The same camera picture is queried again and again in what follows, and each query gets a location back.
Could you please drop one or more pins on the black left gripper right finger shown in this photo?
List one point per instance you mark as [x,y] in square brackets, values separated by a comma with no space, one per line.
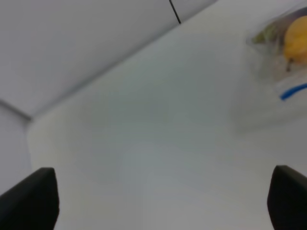
[287,199]

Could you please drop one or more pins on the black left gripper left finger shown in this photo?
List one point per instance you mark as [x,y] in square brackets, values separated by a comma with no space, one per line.
[32,204]

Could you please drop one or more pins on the yellow pear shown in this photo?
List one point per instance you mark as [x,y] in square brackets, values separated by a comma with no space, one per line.
[295,43]

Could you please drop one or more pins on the clear zip bag blue seal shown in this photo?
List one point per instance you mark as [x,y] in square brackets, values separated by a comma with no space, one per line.
[266,41]

